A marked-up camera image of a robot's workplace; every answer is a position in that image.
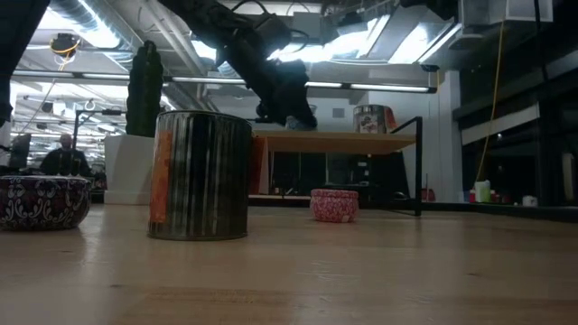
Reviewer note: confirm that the black aluminium rig frame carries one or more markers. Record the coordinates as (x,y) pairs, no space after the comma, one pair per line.
(519,211)

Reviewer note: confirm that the pale green bottle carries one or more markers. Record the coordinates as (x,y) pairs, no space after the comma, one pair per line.
(482,192)

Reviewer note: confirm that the wooden shelf black legs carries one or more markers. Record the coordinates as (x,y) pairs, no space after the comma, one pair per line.
(334,142)

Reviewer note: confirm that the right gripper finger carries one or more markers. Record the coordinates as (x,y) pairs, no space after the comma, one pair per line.
(433,6)

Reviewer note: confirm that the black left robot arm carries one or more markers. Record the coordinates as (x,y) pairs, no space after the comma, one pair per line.
(18,45)

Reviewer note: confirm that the silver can floral label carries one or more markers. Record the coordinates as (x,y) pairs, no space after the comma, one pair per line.
(370,119)

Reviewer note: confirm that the green cactus plant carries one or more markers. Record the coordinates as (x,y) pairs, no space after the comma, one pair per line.
(144,90)

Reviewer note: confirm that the white cup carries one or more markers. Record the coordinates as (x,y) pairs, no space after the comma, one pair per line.
(530,201)

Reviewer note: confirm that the small red container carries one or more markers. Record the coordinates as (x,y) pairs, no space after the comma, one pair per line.
(472,197)

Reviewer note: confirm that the silver can orange label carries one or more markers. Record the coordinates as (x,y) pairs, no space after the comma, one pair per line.
(198,176)

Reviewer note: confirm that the black monitor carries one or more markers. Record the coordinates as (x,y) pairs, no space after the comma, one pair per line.
(20,151)

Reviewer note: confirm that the black metal stand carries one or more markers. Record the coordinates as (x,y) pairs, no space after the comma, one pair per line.
(112,112)

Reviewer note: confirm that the pink patterned tin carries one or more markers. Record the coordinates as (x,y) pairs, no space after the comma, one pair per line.
(334,205)

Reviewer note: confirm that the person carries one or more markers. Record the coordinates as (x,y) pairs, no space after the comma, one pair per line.
(63,162)

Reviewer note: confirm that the long linear ceiling light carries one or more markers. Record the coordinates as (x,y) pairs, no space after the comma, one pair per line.
(388,87)

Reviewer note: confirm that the dark red patterned bowl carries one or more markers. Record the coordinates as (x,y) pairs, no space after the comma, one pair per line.
(43,203)

